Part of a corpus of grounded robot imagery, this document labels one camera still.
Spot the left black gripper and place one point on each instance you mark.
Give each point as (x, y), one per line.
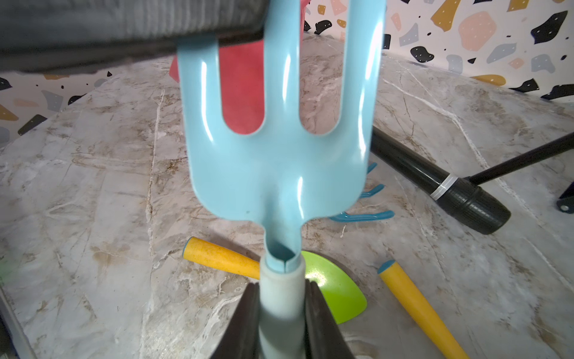
(67, 37)

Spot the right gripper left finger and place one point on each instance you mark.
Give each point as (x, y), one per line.
(241, 338)

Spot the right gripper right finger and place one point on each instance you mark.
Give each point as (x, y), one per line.
(323, 339)

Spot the green trowel yellow handle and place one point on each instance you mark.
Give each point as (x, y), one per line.
(344, 298)

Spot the light blue fork white handle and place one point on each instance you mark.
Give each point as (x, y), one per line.
(282, 176)

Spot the pink plastic bucket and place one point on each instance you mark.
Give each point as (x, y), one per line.
(241, 74)

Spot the black microphone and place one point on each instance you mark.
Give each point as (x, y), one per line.
(462, 200)

